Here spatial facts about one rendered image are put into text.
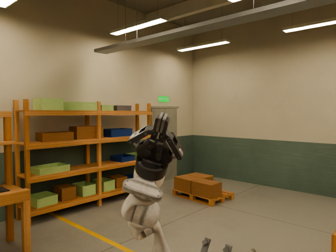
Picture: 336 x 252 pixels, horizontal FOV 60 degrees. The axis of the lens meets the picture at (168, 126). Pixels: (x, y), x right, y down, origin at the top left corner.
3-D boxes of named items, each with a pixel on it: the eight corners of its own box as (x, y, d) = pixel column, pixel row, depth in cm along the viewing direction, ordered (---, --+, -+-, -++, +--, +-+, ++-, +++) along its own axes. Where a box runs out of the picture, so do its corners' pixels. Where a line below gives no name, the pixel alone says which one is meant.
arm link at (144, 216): (164, 202, 77) (161, 210, 89) (132, 191, 77) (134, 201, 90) (155, 228, 74) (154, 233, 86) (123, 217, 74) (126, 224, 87)
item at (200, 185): (172, 195, 697) (172, 176, 695) (194, 188, 753) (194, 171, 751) (211, 206, 610) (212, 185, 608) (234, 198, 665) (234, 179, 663)
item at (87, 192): (152, 192, 722) (152, 101, 712) (28, 227, 498) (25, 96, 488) (137, 188, 758) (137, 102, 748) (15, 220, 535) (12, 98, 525)
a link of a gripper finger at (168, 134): (160, 134, 63) (164, 115, 60) (173, 138, 62) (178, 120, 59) (158, 138, 61) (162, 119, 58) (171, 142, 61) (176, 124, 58)
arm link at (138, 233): (119, 210, 88) (144, 196, 90) (125, 221, 112) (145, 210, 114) (133, 238, 84) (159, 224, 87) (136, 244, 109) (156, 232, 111)
